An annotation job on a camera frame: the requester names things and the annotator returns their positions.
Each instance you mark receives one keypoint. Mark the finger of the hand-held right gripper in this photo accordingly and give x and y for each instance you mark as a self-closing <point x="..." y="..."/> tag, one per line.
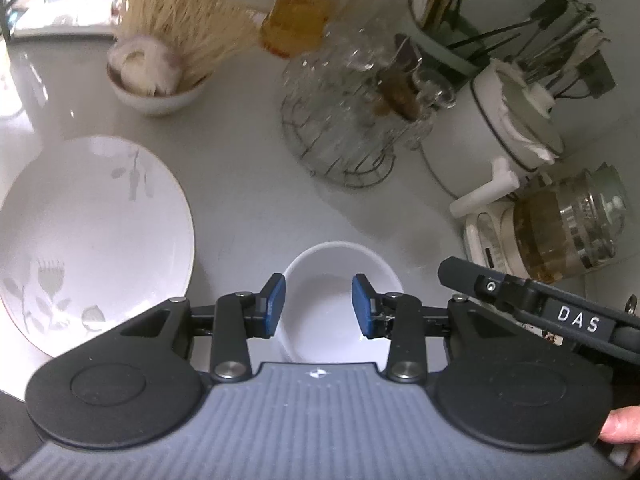
<point x="480" y="282"/>

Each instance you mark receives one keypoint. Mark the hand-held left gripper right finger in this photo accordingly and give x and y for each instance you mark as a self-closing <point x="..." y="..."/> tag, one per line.
<point x="362" y="305"/>

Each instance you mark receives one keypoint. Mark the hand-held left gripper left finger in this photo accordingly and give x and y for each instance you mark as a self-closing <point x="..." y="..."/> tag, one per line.
<point x="274" y="305"/>

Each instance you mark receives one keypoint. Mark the small plain white bowl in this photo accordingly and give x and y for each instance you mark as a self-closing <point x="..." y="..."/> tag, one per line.
<point x="330" y="270"/>

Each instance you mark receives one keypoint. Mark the large white leaf-print plate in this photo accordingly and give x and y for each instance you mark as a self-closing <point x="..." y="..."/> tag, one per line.
<point x="90" y="240"/>

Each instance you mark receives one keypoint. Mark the person's right hand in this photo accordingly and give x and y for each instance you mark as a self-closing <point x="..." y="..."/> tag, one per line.
<point x="622" y="425"/>

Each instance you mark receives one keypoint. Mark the glass teapot on white base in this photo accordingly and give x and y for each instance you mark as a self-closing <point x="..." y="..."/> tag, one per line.
<point x="565" y="225"/>

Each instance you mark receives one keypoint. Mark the white bowl with garlic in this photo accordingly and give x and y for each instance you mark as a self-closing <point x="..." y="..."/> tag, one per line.
<point x="155" y="100"/>

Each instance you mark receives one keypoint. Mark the pale green utensil holder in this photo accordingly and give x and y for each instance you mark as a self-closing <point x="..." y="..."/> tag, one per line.
<point x="440" y="40"/>

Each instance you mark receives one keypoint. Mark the red-lidded plastic jar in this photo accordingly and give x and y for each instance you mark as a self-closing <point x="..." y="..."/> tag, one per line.
<point x="300" y="10"/>

